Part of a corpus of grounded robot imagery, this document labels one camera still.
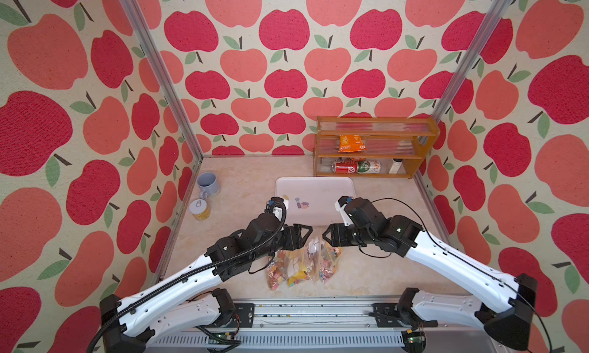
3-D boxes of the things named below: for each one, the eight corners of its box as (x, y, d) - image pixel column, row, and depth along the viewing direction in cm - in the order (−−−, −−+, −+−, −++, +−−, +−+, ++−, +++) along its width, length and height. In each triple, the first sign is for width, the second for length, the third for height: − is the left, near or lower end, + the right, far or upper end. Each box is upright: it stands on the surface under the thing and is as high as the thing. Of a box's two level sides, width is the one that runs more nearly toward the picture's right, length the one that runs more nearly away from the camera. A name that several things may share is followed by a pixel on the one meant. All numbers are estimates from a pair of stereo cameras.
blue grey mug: (202, 204, 105) (196, 192, 98) (202, 185, 112) (196, 173, 105) (220, 200, 106) (215, 189, 99) (219, 182, 113) (214, 170, 106)
